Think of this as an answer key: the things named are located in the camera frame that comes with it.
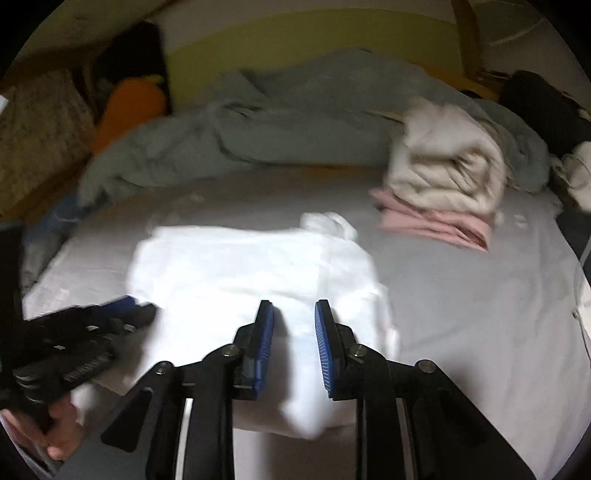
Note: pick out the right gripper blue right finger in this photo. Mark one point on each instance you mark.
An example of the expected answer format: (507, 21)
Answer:
(334, 341)

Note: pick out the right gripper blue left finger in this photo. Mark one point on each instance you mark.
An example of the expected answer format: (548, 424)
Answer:
(254, 344)

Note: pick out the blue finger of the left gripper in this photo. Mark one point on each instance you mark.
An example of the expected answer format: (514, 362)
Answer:
(137, 316)
(116, 307)

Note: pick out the left hand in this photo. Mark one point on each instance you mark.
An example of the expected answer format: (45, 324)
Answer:
(59, 442)

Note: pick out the dark grey crumpled cloth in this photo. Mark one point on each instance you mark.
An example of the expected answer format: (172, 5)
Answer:
(44, 239)

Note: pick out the grey bed sheet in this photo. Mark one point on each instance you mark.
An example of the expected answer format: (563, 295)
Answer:
(499, 323)

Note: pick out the pink folded garment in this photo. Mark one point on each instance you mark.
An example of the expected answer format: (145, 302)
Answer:
(461, 229)

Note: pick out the checkered fabric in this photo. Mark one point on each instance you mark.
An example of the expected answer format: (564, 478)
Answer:
(46, 127)

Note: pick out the orange plush toy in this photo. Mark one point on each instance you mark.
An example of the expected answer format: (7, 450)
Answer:
(132, 103)

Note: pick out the cream folded garment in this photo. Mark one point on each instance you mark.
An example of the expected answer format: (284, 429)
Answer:
(446, 160)

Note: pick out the grey-green rumpled blanket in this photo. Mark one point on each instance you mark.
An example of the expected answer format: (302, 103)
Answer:
(343, 108)

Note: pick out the white and grey jacket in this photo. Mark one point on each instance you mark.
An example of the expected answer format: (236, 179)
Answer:
(571, 182)

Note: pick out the green and white headboard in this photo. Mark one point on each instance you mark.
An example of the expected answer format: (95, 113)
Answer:
(203, 39)

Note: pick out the black garment pile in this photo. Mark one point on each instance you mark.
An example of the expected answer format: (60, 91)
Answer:
(535, 118)

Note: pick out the wooden bed post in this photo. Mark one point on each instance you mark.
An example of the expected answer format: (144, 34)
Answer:
(470, 41)

